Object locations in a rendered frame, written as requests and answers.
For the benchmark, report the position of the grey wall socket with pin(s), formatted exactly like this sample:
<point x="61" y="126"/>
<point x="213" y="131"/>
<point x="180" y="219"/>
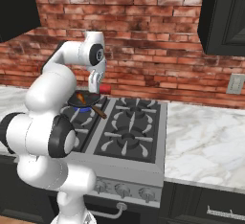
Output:
<point x="236" y="83"/>

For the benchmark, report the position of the black panelled upper cupboard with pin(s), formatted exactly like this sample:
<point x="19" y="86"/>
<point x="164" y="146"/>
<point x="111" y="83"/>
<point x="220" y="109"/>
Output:
<point x="225" y="14"/>

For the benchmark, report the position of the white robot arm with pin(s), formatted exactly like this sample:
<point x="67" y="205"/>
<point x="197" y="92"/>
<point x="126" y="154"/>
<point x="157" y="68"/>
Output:
<point x="48" y="106"/>

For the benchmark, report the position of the grey gas hob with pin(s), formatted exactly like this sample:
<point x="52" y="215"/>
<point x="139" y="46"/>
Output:
<point x="127" y="170"/>

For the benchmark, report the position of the brown chicken piece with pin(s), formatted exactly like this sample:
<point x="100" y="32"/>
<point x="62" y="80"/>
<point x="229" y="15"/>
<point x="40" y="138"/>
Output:
<point x="81" y="99"/>

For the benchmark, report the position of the black lower cupboard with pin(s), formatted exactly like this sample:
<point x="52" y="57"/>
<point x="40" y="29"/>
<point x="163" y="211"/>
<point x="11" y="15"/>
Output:
<point x="19" y="196"/>

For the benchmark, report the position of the black narrow cupboard panel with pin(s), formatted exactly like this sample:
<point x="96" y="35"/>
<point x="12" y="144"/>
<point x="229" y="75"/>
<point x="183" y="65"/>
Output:
<point x="178" y="204"/>

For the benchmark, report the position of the black oven door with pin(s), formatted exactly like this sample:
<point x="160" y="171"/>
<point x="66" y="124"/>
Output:
<point x="143" y="215"/>

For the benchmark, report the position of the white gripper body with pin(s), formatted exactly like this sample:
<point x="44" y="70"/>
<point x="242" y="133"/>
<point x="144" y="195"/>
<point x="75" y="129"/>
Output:
<point x="95" y="80"/>

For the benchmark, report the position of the red cylindrical object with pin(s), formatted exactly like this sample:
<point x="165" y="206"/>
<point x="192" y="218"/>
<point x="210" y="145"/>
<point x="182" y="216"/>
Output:
<point x="105" y="89"/>

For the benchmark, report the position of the grey hob knob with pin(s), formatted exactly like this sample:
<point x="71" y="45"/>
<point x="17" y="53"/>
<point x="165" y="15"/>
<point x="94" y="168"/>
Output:
<point x="147" y="194"/>
<point x="100" y="187"/>
<point x="122" y="190"/>

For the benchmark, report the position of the black drawer front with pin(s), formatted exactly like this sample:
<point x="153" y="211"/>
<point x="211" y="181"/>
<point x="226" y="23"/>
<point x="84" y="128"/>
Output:
<point x="220" y="202"/>

